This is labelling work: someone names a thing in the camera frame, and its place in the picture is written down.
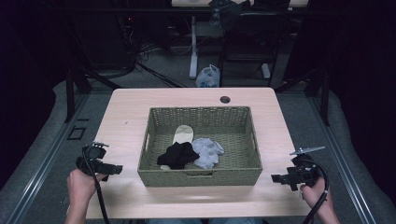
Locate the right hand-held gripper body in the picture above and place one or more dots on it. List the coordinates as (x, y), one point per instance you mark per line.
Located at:
(303, 169)

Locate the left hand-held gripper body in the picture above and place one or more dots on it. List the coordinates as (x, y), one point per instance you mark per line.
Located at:
(93, 157)

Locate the green woven basket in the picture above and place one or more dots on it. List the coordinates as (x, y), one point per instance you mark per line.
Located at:
(236, 155)

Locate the black sock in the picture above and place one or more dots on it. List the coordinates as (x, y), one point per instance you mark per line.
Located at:
(178, 155)

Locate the light grey sock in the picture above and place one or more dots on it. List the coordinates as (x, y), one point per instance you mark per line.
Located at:
(207, 152)

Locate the cream sock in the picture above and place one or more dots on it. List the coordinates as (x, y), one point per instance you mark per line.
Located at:
(183, 134)

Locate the person's right hand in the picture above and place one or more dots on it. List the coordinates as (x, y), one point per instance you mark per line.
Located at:
(316, 194)

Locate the person's left hand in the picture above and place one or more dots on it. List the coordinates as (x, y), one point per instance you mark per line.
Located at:
(79, 186)

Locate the black metal stand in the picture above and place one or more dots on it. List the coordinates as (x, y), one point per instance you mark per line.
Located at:
(324, 96)
(70, 96)

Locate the white plastic bag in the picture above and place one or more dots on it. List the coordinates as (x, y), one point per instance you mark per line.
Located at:
(208, 77)

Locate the black chair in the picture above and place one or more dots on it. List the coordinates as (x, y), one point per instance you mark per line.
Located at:
(253, 46)

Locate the white desk leg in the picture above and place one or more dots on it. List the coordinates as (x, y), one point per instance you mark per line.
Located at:
(193, 49)

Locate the dark bag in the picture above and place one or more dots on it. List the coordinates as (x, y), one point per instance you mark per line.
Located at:
(227, 12)

